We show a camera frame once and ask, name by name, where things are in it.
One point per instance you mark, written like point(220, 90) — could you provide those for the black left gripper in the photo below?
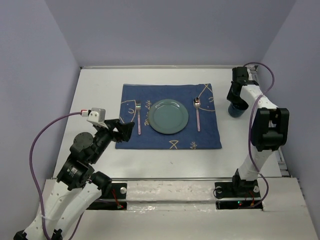
point(125, 129)

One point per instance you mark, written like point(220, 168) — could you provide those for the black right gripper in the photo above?
point(230, 91)

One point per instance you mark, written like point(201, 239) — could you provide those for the pink handled steel fork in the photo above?
point(138, 109)

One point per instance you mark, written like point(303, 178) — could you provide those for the dark blue mug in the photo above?
point(237, 108)

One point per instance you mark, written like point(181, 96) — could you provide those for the teal ceramic plate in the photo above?
point(168, 116)

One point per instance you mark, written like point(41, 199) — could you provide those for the pink handled steel spoon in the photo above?
point(197, 104)

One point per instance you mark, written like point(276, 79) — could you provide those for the blue fish placemat cloth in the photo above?
point(187, 139)

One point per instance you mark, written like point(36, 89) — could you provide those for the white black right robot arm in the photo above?
point(267, 132)

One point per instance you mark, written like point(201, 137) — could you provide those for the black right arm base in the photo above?
point(230, 197)

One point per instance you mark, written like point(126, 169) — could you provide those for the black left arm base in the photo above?
point(114, 200)

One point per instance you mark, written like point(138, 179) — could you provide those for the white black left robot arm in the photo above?
point(77, 184)

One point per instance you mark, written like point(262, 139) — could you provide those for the white foam strip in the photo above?
point(170, 191)

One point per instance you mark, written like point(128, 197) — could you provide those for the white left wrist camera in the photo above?
point(95, 116)

